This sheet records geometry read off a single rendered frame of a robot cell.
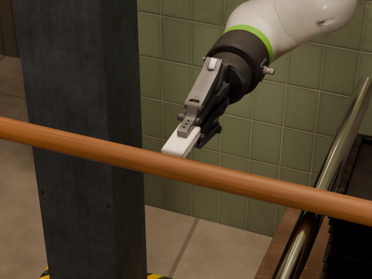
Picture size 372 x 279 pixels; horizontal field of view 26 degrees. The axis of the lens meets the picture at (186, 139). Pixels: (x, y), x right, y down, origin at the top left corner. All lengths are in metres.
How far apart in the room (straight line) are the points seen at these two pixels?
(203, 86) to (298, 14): 0.23
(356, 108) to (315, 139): 1.26
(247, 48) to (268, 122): 1.26
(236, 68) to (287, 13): 0.14
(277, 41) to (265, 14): 0.05
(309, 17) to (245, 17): 0.11
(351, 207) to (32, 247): 1.88
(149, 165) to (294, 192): 0.19
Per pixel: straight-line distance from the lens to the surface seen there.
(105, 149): 1.06
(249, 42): 1.25
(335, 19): 1.28
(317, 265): 1.81
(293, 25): 1.29
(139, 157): 1.04
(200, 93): 1.12
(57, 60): 1.75
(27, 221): 2.85
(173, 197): 2.79
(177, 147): 1.07
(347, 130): 1.17
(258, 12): 1.32
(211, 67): 1.15
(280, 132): 2.49
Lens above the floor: 1.81
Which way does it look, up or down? 35 degrees down
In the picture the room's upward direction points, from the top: straight up
